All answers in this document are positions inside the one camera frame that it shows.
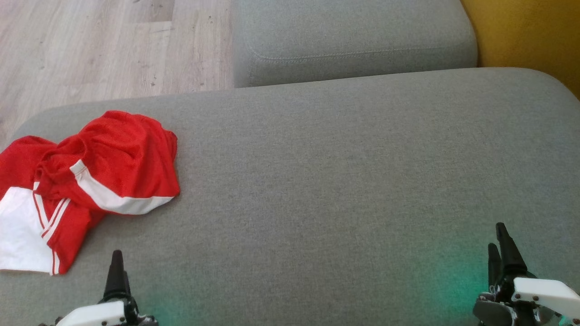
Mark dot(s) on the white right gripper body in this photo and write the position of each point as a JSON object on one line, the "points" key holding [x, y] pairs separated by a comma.
{"points": [[543, 292]]}

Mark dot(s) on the small grey sofa cushion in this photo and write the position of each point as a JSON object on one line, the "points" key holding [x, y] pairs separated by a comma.
{"points": [[344, 36]]}

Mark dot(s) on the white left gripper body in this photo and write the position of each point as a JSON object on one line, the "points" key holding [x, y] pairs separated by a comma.
{"points": [[95, 317]]}

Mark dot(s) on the red shorts white waistband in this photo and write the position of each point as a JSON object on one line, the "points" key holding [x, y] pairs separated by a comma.
{"points": [[127, 154]]}

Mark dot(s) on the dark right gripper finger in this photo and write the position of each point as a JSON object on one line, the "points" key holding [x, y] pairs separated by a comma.
{"points": [[511, 258], [494, 267]]}

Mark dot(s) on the red jersey white sleeves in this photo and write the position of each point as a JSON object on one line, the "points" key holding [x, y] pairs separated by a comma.
{"points": [[22, 226]]}

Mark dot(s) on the large grey sofa seat cushion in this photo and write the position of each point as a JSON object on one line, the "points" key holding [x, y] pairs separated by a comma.
{"points": [[344, 181]]}

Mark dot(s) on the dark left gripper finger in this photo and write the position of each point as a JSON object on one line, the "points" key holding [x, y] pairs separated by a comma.
{"points": [[128, 290], [115, 280]]}

